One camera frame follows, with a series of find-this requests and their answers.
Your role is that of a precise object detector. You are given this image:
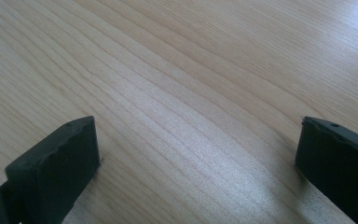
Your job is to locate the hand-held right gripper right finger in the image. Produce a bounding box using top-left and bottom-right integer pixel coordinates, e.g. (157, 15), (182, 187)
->
(295, 116), (358, 224)

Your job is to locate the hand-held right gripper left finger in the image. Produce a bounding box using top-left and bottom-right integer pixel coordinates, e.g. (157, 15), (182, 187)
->
(5, 115), (102, 224)

